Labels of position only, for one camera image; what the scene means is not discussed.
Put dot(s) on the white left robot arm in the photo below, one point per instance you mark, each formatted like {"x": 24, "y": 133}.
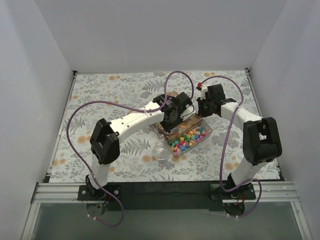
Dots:
{"x": 108, "y": 135}

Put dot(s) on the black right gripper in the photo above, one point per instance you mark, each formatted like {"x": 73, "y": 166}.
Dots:
{"x": 203, "y": 103}

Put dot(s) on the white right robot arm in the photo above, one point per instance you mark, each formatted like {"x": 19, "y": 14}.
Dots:
{"x": 261, "y": 142}

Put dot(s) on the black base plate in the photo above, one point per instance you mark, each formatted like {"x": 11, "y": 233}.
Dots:
{"x": 247, "y": 192}
{"x": 86, "y": 194}

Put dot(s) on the clear divided candy box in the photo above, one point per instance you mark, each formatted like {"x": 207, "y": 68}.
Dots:
{"x": 187, "y": 134}

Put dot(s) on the clear glass jar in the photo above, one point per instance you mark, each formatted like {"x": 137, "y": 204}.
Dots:
{"x": 160, "y": 152}

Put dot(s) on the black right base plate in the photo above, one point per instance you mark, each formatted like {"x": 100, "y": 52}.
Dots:
{"x": 247, "y": 192}

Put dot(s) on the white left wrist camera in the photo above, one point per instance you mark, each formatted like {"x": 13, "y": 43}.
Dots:
{"x": 188, "y": 112}

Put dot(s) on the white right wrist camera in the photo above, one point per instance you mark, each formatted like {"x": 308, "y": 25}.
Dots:
{"x": 203, "y": 88}

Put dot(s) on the floral patterned table mat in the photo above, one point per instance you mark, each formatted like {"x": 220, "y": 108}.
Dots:
{"x": 107, "y": 96}

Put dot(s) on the aluminium frame rail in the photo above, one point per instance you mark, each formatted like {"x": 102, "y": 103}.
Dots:
{"x": 166, "y": 211}

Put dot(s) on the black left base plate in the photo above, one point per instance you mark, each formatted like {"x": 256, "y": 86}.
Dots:
{"x": 86, "y": 194}

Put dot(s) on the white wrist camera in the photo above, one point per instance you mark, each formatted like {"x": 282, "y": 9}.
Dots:
{"x": 188, "y": 112}
{"x": 203, "y": 88}

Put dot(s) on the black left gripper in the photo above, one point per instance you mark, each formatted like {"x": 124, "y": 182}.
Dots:
{"x": 170, "y": 124}

